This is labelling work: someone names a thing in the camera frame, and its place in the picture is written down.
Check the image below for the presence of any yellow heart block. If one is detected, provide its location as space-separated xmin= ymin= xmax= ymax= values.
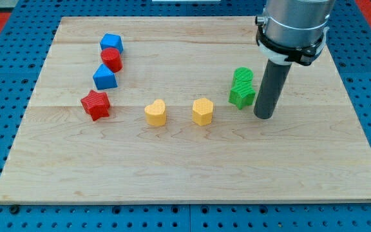
xmin=144 ymin=99 xmax=167 ymax=126

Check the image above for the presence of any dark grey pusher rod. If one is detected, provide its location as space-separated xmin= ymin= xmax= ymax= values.
xmin=253 ymin=60 xmax=291 ymax=119

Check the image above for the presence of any blue cube block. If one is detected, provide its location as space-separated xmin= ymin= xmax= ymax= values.
xmin=100 ymin=34 xmax=124 ymax=53

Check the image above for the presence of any blue triangle block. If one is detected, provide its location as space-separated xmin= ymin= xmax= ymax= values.
xmin=93 ymin=64 xmax=118 ymax=90

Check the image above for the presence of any green cylinder block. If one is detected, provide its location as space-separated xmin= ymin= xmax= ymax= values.
xmin=232 ymin=67 xmax=254 ymax=87

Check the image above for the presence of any red cylinder block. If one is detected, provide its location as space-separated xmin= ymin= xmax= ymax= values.
xmin=100 ymin=48 xmax=123 ymax=73

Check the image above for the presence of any red star block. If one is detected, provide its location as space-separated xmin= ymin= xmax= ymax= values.
xmin=81 ymin=90 xmax=110 ymax=121

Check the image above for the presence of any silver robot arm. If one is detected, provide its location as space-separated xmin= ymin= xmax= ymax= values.
xmin=263 ymin=0 xmax=335 ymax=48

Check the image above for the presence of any green star block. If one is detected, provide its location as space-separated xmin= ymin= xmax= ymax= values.
xmin=229 ymin=81 xmax=256 ymax=110

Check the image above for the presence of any wooden board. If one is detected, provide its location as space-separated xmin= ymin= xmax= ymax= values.
xmin=0 ymin=17 xmax=371 ymax=205

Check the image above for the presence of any yellow hexagon block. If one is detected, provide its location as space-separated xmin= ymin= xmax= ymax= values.
xmin=192 ymin=98 xmax=214 ymax=126

